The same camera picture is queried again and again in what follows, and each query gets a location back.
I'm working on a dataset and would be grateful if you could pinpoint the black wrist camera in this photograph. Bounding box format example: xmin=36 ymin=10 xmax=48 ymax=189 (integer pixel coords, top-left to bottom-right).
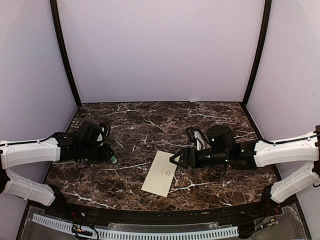
xmin=97 ymin=122 xmax=111 ymax=145
xmin=185 ymin=127 xmax=209 ymax=151

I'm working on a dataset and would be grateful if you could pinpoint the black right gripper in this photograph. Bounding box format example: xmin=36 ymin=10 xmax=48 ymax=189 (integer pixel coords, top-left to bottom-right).
xmin=169 ymin=147 xmax=231 ymax=169

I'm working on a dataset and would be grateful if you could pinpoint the black front table rail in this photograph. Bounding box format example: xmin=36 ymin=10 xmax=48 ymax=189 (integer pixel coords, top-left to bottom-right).
xmin=44 ymin=202 xmax=283 ymax=226

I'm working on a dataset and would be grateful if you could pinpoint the black left frame post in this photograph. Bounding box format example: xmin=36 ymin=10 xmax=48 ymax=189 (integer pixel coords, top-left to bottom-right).
xmin=49 ymin=0 xmax=82 ymax=108

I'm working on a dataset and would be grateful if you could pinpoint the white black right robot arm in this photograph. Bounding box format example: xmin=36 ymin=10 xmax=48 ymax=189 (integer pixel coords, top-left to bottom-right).
xmin=169 ymin=125 xmax=320 ymax=217

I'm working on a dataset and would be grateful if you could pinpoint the black right frame post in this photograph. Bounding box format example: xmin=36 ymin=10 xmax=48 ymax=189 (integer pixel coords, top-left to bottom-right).
xmin=241 ymin=0 xmax=272 ymax=108

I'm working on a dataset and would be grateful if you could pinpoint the beige paper envelope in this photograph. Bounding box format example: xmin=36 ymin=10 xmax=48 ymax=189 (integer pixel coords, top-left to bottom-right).
xmin=141 ymin=150 xmax=177 ymax=198

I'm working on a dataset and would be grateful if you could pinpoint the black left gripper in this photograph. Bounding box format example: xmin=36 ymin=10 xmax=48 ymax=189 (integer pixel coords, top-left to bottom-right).
xmin=80 ymin=143 xmax=114 ymax=161

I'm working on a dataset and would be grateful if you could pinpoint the white slotted cable duct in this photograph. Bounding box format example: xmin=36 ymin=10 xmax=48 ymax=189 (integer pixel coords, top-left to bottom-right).
xmin=32 ymin=214 xmax=239 ymax=240

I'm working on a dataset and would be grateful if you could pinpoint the green white glue stick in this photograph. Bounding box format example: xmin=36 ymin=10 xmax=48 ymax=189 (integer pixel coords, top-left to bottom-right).
xmin=110 ymin=156 xmax=118 ymax=164

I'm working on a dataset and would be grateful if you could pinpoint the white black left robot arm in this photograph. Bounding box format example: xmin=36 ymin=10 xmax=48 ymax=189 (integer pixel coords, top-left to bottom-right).
xmin=0 ymin=121 xmax=117 ymax=218

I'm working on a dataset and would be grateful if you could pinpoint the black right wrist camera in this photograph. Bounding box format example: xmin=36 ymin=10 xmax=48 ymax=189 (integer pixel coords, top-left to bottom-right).
xmin=185 ymin=127 xmax=209 ymax=151

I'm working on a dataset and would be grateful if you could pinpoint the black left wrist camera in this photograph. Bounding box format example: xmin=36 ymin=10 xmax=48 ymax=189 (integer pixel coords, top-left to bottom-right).
xmin=97 ymin=122 xmax=111 ymax=145

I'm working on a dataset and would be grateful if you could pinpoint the black frame post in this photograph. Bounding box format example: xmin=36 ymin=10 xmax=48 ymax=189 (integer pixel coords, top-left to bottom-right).
xmin=49 ymin=0 xmax=82 ymax=108
xmin=241 ymin=0 xmax=272 ymax=108

